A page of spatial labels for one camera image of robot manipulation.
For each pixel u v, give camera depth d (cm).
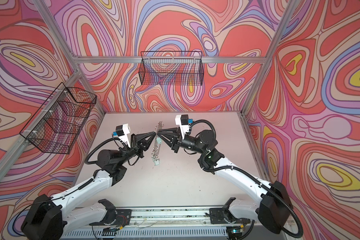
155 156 60
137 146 55
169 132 59
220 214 74
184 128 54
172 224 72
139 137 58
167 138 60
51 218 39
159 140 60
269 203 39
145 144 59
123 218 72
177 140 56
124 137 55
